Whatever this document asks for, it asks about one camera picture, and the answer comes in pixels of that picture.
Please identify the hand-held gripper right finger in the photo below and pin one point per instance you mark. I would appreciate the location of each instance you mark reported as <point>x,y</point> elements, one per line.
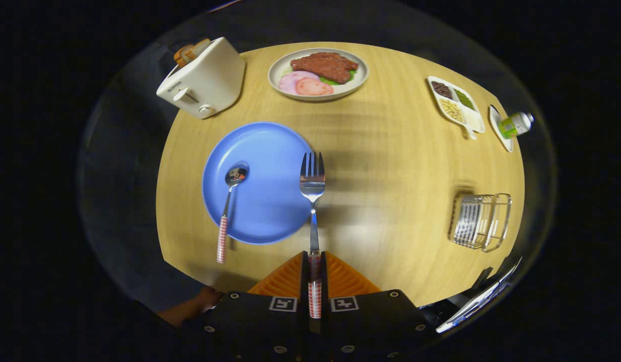
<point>376,327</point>

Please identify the red ham slice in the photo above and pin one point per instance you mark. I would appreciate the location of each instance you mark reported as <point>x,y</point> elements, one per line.
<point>314,88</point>

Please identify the pink ham slice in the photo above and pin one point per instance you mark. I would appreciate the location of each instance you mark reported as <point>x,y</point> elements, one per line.
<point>289,81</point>

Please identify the green lettuce leaf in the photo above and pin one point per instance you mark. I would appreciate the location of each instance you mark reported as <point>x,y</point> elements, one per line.
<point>330,81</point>

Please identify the silver edged flat object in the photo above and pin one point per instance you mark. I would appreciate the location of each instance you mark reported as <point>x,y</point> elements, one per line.
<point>474,304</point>

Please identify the toasted bread slice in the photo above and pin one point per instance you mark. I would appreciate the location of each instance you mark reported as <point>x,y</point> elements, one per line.
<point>199,48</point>
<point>182,55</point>

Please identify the grey food plate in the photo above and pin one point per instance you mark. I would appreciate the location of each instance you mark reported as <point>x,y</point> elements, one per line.
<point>285,65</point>

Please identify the green label bottle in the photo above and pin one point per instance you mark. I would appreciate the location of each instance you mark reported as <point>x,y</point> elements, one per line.
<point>514,124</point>

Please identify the pile of yellow beans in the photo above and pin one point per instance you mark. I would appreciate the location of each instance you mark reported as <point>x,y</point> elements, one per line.
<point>451,110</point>

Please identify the pile of green beans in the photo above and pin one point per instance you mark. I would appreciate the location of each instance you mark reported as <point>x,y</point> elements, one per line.
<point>464,99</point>

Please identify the brown steak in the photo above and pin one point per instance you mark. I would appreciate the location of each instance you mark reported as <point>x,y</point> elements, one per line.
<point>325,65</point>

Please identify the white sectioned dish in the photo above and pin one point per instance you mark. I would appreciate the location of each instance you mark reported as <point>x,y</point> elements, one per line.
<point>474,119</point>

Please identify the blue plate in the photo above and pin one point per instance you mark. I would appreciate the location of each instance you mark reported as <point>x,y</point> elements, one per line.
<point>270,201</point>

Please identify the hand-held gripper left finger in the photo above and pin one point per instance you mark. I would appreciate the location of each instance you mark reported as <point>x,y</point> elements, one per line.
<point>260,327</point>

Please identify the pile of dark red beans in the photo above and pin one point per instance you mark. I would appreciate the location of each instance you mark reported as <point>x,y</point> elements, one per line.
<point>441,89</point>

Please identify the small white saucer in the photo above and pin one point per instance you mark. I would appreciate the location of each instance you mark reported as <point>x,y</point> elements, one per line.
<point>499,128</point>

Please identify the white toaster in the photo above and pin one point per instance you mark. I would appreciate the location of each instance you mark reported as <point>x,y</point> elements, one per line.
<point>210,80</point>

